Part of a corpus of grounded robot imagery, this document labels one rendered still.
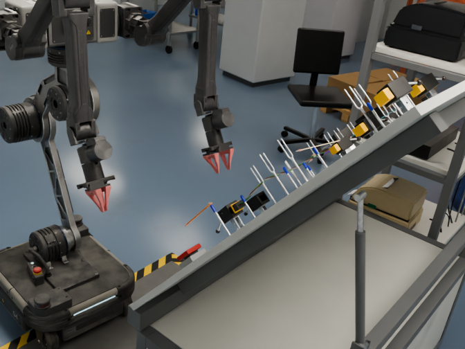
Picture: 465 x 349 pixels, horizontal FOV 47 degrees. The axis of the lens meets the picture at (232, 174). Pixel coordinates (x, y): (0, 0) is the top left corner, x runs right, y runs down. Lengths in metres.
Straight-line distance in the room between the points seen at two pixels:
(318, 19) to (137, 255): 5.53
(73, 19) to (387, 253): 1.37
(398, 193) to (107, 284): 1.41
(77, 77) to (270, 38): 4.90
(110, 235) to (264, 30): 3.54
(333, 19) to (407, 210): 5.70
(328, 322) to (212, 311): 0.36
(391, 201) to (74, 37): 1.53
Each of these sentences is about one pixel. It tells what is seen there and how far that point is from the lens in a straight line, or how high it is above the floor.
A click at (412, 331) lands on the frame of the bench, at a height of 0.80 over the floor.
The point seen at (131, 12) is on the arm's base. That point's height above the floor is 1.49.
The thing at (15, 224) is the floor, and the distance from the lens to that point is 3.62.
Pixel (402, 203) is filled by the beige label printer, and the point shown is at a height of 0.83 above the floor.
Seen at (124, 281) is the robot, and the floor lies 0.24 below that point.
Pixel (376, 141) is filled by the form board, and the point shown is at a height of 1.59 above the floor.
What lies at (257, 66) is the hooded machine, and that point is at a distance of 6.34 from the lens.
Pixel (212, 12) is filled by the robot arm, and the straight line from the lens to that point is 1.87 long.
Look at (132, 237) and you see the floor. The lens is 3.43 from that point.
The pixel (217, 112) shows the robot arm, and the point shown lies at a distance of 1.90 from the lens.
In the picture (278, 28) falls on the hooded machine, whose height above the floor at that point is 0.69.
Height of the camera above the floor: 1.92
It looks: 27 degrees down
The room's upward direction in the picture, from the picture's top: 7 degrees clockwise
